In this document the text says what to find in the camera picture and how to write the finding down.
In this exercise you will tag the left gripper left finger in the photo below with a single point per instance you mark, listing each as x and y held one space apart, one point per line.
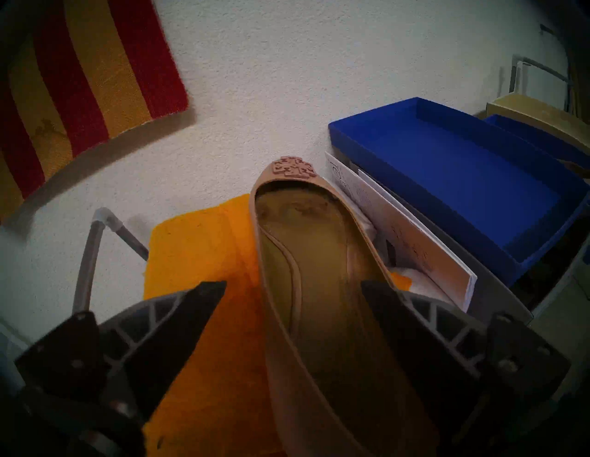
156 345

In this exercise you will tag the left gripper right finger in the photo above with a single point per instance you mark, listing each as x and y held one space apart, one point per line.
442 364

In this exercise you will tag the blue shoe box lid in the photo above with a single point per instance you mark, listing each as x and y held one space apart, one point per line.
461 184

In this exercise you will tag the blue shoe box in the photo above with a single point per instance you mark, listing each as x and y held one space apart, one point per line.
544 138

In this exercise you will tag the gold shoe box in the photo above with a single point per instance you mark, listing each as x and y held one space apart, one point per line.
544 115

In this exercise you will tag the orange felt cloth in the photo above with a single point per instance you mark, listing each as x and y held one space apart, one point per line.
207 322

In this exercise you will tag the white paper card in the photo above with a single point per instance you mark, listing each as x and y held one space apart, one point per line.
415 249

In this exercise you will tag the red yellow striped flag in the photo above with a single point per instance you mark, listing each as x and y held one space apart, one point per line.
92 69

